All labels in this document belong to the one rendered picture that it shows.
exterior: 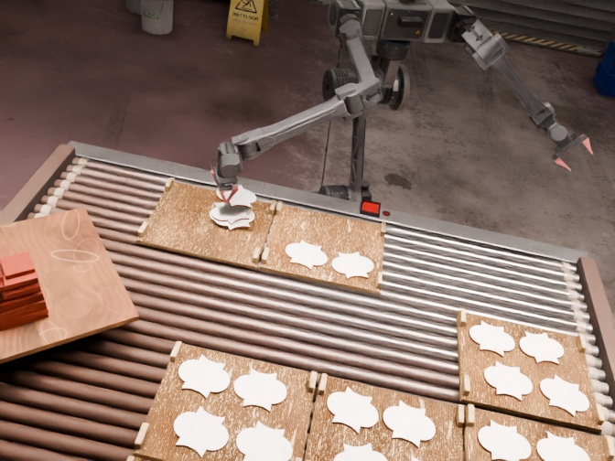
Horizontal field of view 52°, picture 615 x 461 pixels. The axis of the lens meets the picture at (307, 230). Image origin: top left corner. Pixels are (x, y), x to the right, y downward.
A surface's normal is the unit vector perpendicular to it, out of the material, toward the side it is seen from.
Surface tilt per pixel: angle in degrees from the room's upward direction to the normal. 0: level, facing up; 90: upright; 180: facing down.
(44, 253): 0
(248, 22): 78
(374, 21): 90
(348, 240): 0
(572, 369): 0
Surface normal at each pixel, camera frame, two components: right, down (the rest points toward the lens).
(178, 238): 0.15, -0.75
